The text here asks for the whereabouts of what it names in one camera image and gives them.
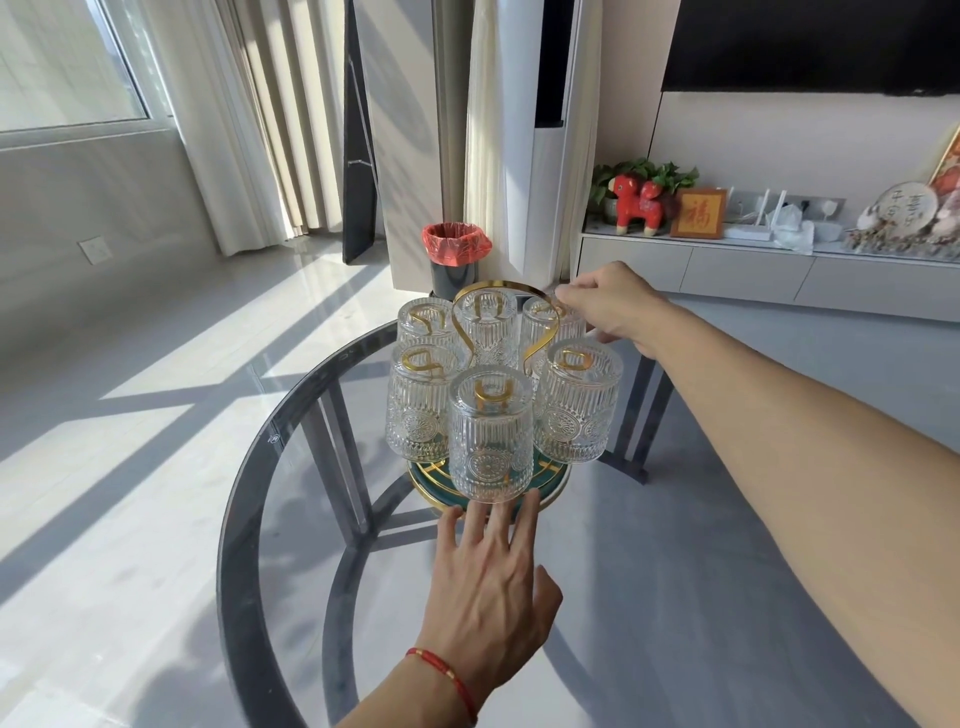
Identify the person's right hand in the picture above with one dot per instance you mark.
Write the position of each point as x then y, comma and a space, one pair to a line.
622, 307

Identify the person's left hand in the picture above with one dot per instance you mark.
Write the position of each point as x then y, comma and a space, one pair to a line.
487, 615

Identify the clear embossed glass cup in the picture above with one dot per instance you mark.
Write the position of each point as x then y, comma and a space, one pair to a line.
491, 450
487, 337
577, 420
424, 322
416, 420
544, 330

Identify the gold and green cup rack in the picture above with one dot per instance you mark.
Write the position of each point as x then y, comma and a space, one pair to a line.
551, 476

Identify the person's right forearm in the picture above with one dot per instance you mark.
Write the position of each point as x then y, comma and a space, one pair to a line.
825, 480

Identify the red horse figurine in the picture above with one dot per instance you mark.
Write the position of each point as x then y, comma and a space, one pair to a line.
634, 206

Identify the small wooden framed picture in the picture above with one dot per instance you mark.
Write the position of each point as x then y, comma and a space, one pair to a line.
699, 214

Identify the white standing air conditioner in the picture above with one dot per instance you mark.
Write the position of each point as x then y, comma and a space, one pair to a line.
544, 202

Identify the green potted plant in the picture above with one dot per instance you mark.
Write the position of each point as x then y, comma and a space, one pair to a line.
675, 176

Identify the white router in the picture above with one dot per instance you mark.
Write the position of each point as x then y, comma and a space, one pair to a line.
746, 232

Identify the trash bin with red bag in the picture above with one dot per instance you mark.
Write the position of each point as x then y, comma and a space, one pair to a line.
454, 244

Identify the crumpled white tissue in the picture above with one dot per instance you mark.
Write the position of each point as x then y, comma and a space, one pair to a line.
791, 232

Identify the round black glass table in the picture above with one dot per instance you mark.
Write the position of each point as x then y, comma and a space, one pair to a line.
232, 570

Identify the grey vertical pipe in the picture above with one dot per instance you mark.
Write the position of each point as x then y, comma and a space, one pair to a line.
450, 105

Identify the cluster of small figurines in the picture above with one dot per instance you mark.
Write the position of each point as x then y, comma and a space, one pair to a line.
900, 244

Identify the black marble slab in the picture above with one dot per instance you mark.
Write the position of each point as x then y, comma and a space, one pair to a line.
360, 195

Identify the round white decorative plate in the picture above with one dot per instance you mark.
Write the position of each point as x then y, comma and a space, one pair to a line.
900, 210

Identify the gold framed picture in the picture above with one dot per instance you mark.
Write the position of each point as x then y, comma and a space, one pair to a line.
951, 165

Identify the beige curtain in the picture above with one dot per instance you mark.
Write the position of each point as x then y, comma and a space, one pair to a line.
300, 112

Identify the white sheer curtain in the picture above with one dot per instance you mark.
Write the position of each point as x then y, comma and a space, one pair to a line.
217, 127

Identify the white framed window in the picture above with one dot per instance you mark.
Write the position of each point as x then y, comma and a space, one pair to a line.
60, 60

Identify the grey wall socket panel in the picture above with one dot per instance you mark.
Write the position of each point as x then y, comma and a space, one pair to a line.
829, 206

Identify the black wall television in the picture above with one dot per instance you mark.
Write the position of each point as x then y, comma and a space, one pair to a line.
810, 41

